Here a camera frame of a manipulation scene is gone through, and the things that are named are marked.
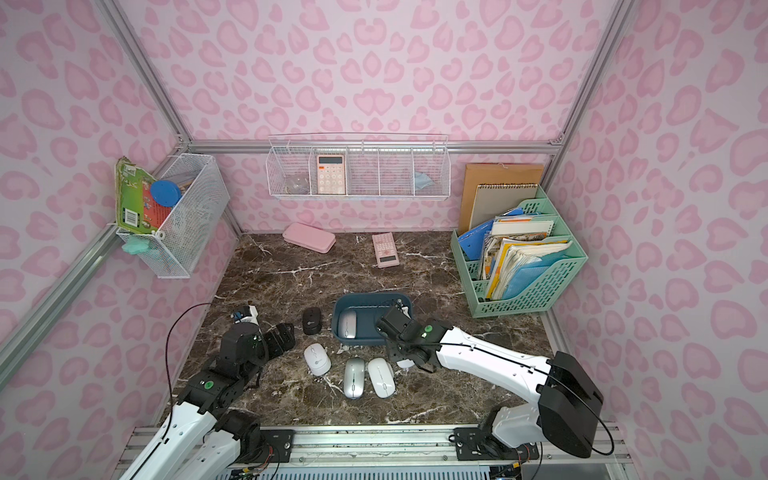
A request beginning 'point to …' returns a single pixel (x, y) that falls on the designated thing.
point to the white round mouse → (317, 359)
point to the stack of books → (516, 251)
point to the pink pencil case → (309, 237)
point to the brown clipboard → (492, 173)
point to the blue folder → (472, 242)
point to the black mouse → (311, 320)
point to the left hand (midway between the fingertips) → (280, 326)
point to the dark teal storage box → (367, 307)
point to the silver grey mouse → (354, 378)
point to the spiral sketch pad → (492, 199)
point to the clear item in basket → (296, 184)
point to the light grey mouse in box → (348, 324)
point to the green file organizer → (533, 296)
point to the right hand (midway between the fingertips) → (397, 343)
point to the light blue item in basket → (422, 180)
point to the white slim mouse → (383, 377)
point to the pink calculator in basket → (331, 174)
